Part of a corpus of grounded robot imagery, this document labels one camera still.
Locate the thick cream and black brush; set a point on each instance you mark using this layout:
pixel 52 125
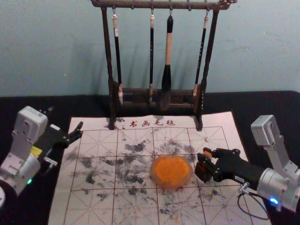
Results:
pixel 167 77

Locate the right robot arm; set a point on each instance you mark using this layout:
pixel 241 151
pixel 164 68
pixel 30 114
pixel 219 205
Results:
pixel 276 180

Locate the white grid calligraphy felt mat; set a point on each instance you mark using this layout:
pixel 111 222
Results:
pixel 98 206

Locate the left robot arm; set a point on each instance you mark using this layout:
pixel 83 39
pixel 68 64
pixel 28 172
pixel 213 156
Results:
pixel 21 161

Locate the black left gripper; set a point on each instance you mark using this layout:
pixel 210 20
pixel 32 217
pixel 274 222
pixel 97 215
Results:
pixel 50 138

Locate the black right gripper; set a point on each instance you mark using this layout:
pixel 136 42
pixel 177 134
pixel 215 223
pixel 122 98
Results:
pixel 234 165

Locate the black table cloth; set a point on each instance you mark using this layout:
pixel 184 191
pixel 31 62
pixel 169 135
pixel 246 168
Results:
pixel 262 105

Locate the thin black brush white cap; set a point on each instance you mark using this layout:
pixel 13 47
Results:
pixel 201 58
pixel 151 58
pixel 117 58

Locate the clear dish of orange pigment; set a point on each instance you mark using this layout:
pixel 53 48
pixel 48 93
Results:
pixel 171 171

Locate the dark wooden brush rack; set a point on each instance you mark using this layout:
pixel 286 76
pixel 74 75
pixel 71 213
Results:
pixel 106 47

